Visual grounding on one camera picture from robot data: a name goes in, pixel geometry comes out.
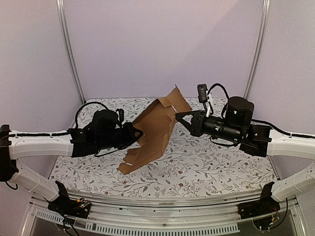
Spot brown cardboard paper box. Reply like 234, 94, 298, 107
119, 87, 192, 175

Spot right aluminium frame post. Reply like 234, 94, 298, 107
243, 0, 271, 100

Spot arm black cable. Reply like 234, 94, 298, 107
208, 83, 315, 138
73, 102, 111, 130

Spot left aluminium frame post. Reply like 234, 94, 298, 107
56, 0, 86, 104

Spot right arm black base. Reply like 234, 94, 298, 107
237, 182, 280, 219

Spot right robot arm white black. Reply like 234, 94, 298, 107
176, 96, 315, 160

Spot floral patterned table mat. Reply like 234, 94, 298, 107
48, 97, 276, 199

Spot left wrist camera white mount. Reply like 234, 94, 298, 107
116, 108, 125, 127

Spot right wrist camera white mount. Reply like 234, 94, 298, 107
197, 84, 214, 117

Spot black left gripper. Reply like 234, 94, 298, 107
96, 122, 143, 151

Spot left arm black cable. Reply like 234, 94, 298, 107
73, 102, 111, 130

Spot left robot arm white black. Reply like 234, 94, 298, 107
0, 110, 143, 213

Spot aluminium front rail frame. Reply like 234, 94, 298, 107
21, 191, 309, 236

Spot aluminium frame post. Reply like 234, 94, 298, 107
56, 0, 86, 104
243, 0, 271, 100

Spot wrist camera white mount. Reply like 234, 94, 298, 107
197, 84, 214, 117
116, 108, 125, 127

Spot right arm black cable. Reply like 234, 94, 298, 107
208, 83, 315, 138

